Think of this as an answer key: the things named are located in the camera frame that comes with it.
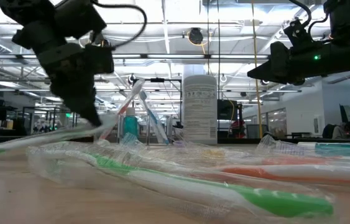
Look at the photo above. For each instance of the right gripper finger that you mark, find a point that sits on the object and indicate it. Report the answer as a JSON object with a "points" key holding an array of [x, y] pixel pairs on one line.
{"points": [[274, 67], [283, 81]]}

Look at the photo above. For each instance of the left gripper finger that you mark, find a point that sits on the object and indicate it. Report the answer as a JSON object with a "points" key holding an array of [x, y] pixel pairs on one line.
{"points": [[72, 104], [84, 93]]}

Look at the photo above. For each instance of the teal mouthwash bottle white cap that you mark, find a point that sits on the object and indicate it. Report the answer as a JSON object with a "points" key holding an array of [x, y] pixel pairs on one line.
{"points": [[130, 124], [342, 150]]}

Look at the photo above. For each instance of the blue toothbrush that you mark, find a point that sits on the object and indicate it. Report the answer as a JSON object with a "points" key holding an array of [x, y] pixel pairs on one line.
{"points": [[154, 119]]}

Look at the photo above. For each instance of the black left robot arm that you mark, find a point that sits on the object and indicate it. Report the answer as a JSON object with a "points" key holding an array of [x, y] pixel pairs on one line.
{"points": [[38, 12]]}

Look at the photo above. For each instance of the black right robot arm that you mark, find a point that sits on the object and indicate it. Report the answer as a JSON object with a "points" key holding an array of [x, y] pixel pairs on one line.
{"points": [[348, 53]]}

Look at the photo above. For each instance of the black cabinet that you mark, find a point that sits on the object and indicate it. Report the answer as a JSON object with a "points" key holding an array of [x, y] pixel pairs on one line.
{"points": [[227, 112]]}

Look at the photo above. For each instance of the red object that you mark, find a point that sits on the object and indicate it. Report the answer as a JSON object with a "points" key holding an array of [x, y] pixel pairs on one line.
{"points": [[238, 129]]}

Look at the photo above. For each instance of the pale yellow container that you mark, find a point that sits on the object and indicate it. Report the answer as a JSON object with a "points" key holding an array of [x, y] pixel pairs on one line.
{"points": [[9, 124]]}

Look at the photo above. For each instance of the purple toothbrush in clear wrapper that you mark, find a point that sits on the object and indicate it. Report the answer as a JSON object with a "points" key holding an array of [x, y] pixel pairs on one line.
{"points": [[296, 151]]}

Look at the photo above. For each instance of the person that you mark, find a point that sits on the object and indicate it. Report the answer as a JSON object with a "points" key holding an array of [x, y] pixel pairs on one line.
{"points": [[338, 132]]}

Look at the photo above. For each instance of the white wipes canister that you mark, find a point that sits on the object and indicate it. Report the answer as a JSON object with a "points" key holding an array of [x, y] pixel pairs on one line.
{"points": [[199, 109]]}

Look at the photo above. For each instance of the long ceiling light bar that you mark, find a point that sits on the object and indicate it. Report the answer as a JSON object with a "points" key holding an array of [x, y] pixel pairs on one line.
{"points": [[174, 56]]}

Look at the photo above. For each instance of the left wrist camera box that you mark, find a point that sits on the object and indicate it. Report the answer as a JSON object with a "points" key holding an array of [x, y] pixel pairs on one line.
{"points": [[100, 59]]}

